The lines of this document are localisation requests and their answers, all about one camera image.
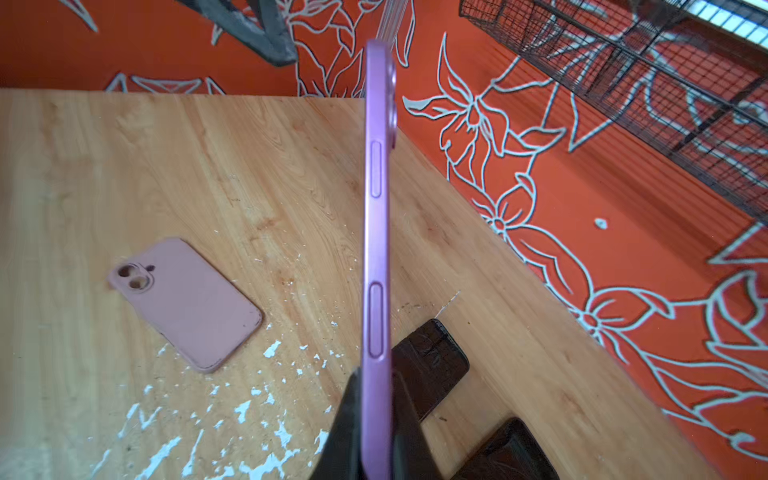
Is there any dark phone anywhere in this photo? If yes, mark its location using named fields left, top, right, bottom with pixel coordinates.
left=453, top=417, right=559, bottom=480

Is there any purple phone case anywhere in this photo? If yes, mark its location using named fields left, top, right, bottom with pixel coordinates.
left=360, top=40, right=397, bottom=479

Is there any pink phone case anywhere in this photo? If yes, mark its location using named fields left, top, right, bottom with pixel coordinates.
left=108, top=238, right=263, bottom=373

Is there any clear plastic bin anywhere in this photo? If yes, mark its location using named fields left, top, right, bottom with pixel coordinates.
left=376, top=0, right=412, bottom=49

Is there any black phone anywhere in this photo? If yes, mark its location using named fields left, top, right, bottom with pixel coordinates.
left=392, top=318, right=470, bottom=421

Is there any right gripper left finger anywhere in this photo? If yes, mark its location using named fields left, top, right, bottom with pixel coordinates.
left=310, top=369, right=363, bottom=480

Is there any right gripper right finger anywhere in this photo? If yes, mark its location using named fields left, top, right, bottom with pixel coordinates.
left=392, top=372, right=442, bottom=480

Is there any black wire basket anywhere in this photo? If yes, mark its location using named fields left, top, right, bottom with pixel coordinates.
left=459, top=1, right=767, bottom=222

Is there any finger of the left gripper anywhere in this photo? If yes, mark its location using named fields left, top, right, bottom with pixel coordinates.
left=180, top=0, right=298, bottom=67

